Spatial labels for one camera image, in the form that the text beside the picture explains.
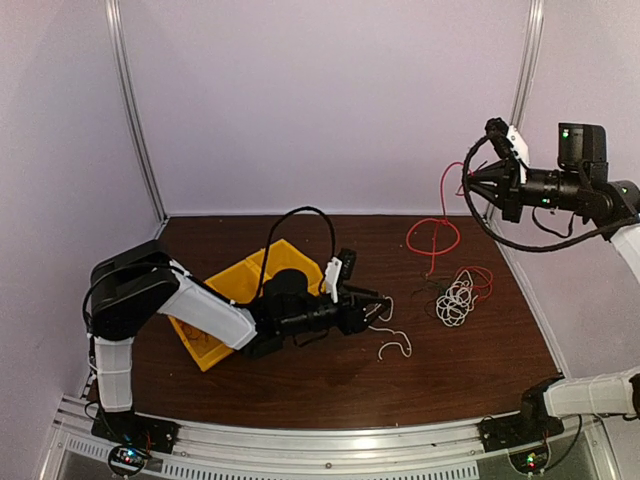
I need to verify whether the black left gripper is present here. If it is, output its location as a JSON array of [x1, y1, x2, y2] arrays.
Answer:
[[279, 285, 391, 337]]

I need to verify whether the thick red cable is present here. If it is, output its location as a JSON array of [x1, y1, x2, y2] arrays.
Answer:
[[405, 159, 489, 276]]

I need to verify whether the aluminium corner post left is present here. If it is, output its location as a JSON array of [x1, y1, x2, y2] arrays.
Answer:
[[104, 0, 168, 222]]

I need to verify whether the black left camera cable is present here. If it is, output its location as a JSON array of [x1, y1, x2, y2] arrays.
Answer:
[[254, 205, 336, 301]]

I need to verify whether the aluminium corner post right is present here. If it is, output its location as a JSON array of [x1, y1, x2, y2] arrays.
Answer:
[[482, 0, 546, 224]]

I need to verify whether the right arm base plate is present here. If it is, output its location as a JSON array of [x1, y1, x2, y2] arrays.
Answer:
[[477, 413, 564, 452]]

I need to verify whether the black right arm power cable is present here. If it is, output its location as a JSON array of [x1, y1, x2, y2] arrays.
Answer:
[[539, 412, 586, 474]]

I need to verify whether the controller board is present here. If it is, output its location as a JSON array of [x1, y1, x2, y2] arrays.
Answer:
[[107, 445, 150, 476], [508, 446, 550, 476]]

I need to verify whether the white cable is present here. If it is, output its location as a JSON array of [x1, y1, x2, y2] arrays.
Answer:
[[369, 297, 414, 361], [434, 269, 484, 329]]

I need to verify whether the black camera cable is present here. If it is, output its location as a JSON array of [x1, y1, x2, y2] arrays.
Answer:
[[254, 205, 336, 301], [460, 119, 640, 252]]

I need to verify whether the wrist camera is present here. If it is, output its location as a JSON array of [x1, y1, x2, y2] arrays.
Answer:
[[485, 117, 530, 185], [324, 248, 357, 303]]

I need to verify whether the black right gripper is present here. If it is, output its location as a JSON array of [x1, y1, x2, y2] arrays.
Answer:
[[463, 158, 586, 222]]

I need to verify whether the right controller board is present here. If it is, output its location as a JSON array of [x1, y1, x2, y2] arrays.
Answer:
[[508, 446, 550, 476]]

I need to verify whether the black right camera cable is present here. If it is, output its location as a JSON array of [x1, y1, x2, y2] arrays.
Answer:
[[460, 119, 640, 252]]

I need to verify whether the yellow bin near front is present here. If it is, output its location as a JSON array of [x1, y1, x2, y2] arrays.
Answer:
[[169, 316, 234, 372]]

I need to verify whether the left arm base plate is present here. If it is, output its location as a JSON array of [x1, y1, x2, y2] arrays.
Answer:
[[91, 408, 179, 454]]

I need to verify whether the yellow middle bin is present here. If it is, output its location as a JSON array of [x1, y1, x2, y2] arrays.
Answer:
[[205, 259, 260, 304]]

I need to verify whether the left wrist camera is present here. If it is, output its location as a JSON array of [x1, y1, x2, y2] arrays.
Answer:
[[324, 248, 357, 303]]

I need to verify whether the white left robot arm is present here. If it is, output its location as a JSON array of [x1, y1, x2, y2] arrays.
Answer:
[[82, 240, 392, 444]]

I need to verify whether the aluminium front rail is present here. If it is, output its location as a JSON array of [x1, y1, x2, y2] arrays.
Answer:
[[44, 392, 616, 480]]

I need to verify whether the left controller board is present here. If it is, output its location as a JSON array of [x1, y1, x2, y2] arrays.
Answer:
[[107, 445, 150, 476]]

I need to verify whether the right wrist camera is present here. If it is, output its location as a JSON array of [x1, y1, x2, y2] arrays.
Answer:
[[485, 117, 530, 185]]

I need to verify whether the aluminium corner post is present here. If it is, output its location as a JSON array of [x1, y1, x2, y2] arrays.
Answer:
[[482, 0, 546, 224], [104, 0, 168, 222]]

